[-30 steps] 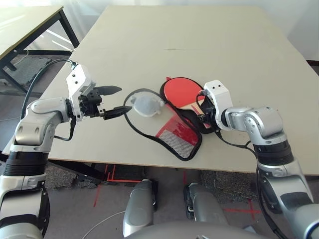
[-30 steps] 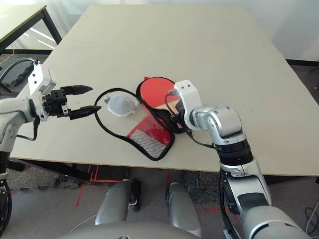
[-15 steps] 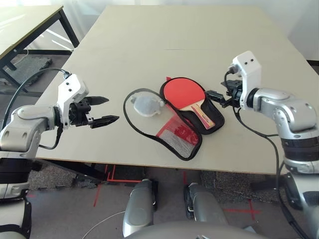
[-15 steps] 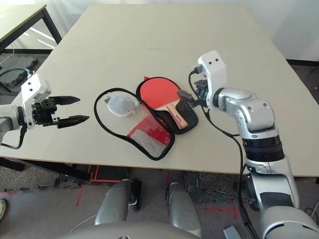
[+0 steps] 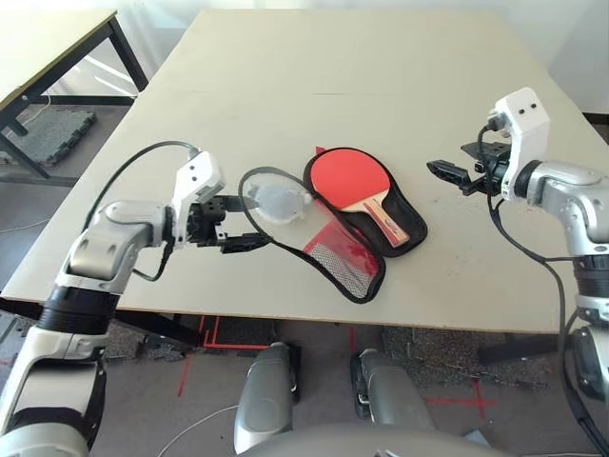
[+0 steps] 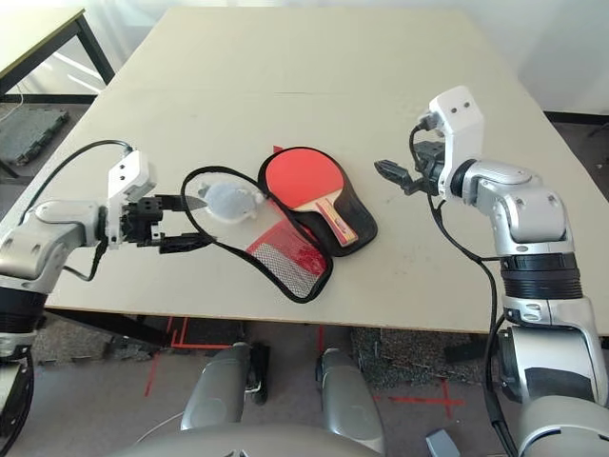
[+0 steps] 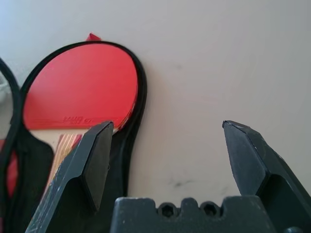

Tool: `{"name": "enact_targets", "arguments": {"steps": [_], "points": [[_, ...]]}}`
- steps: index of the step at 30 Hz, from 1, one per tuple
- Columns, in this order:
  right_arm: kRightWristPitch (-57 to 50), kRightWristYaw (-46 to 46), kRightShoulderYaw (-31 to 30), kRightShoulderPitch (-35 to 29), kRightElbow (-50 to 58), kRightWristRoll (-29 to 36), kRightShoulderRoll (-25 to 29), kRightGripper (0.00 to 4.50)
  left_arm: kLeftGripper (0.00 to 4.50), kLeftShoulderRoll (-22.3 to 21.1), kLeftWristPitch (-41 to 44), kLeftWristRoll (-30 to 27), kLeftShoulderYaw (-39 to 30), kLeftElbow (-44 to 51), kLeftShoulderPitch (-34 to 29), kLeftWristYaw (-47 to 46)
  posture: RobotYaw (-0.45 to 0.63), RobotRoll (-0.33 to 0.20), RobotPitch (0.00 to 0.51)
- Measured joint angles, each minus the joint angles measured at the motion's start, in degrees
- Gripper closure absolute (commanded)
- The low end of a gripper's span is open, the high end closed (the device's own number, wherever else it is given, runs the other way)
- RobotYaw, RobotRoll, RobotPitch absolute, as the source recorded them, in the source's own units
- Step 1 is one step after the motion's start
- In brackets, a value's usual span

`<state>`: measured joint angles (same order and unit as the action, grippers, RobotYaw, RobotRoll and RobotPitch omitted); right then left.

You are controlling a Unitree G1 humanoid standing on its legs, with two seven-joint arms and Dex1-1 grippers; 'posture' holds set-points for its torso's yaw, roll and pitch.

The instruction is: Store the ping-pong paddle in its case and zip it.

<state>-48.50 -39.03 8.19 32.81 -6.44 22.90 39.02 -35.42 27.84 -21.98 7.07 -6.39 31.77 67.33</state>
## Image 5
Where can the small grey floor box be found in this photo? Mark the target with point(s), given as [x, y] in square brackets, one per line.
[476, 438]

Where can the black red paddle case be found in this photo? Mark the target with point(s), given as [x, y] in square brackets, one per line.
[409, 228]

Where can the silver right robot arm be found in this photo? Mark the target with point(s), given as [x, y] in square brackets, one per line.
[571, 200]

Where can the red ping-pong paddle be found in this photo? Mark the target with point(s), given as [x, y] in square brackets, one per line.
[349, 176]

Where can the grey foam floor mat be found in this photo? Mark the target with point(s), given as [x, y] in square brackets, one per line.
[52, 138]

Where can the black-framed side table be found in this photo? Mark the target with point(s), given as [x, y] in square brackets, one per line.
[47, 43]

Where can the silver right robot leg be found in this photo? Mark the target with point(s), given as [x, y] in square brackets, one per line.
[395, 395]

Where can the grey robot torso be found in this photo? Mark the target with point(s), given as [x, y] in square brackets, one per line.
[361, 445]

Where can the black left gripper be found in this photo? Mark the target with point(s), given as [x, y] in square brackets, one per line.
[207, 224]

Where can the silver left robot leg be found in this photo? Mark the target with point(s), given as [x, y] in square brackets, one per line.
[264, 400]

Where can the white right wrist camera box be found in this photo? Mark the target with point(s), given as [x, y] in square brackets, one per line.
[523, 124]

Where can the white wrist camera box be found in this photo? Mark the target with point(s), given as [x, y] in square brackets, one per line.
[197, 176]
[523, 124]

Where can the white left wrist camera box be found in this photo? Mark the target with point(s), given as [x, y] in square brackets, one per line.
[197, 176]

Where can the silver robot leg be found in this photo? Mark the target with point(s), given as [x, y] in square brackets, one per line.
[395, 395]
[264, 400]

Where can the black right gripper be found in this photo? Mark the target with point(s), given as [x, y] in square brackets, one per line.
[490, 173]

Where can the dark speckled floor mat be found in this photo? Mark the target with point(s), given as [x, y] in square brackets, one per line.
[428, 352]

